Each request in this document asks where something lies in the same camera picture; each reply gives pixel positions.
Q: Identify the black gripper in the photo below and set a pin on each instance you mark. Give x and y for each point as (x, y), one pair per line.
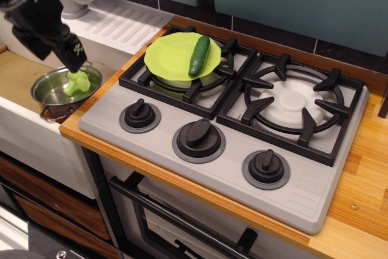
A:
(38, 27)

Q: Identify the light green toy cauliflower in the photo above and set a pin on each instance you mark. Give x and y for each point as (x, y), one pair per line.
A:
(77, 81)

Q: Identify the dark green toy pickle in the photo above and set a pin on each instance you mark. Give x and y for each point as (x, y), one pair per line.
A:
(199, 56)

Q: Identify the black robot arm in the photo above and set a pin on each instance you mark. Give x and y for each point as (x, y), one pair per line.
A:
(37, 25)

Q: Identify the small steel pot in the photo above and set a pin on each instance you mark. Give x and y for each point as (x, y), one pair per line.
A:
(55, 104)

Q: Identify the white toy sink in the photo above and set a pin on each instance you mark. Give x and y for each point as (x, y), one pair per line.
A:
(111, 32)

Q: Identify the light green plastic plate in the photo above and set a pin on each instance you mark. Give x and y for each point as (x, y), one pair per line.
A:
(169, 56)

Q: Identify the black left stove knob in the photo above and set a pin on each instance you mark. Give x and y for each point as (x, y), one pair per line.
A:
(140, 117)

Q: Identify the black stove knob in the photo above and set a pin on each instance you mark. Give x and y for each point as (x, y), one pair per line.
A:
(140, 117)
(266, 170)
(199, 142)

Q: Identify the black left burner grate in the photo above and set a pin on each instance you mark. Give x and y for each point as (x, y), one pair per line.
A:
(201, 96)

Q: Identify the black burner grate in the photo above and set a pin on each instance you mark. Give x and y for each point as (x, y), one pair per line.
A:
(201, 96)
(300, 108)

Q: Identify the wooden drawer front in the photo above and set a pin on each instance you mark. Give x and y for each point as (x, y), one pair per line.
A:
(57, 208)

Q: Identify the black middle stove knob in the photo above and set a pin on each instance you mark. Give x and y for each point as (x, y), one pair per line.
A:
(199, 142)

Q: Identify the grey toy stove top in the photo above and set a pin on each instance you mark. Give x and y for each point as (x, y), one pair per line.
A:
(303, 202)

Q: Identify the black right stove knob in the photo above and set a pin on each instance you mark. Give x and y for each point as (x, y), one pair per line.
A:
(266, 170)

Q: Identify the black right burner grate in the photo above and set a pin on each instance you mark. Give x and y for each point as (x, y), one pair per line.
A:
(300, 108)

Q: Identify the black oven door handle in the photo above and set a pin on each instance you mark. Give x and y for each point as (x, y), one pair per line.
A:
(129, 189)

